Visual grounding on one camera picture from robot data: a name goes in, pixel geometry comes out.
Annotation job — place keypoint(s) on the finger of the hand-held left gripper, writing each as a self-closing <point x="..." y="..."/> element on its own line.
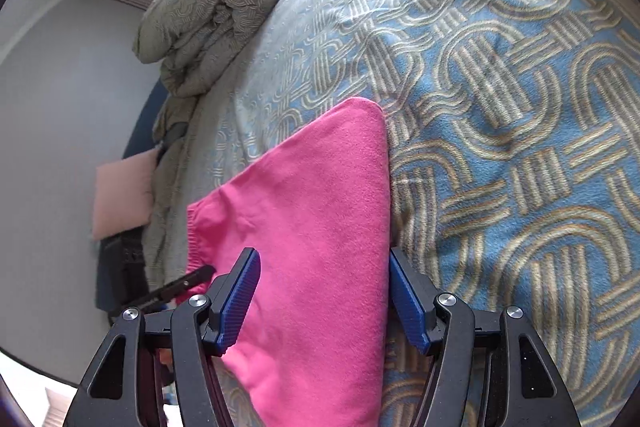
<point x="182" y="283"/>

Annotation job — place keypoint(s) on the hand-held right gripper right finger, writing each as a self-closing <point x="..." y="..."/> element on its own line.
<point x="407" y="302"/>

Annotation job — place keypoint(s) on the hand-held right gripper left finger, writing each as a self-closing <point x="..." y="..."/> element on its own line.
<point x="240" y="297"/>

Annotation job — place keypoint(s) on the pink pants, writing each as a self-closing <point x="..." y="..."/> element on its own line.
<point x="310" y="207"/>

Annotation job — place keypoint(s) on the black furniture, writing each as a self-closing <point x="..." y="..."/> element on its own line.
<point x="122" y="267"/>

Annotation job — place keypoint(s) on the pink pillow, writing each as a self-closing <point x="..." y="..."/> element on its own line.
<point x="122" y="197"/>

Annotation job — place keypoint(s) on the dark headboard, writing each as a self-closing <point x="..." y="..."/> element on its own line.
<point x="142" y="122"/>

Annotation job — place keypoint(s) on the blue and tan patterned blanket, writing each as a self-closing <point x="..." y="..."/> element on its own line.
<point x="500" y="107"/>

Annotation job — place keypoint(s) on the folded grey-green comforter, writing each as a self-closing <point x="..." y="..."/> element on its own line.
<point x="215" y="7"/>

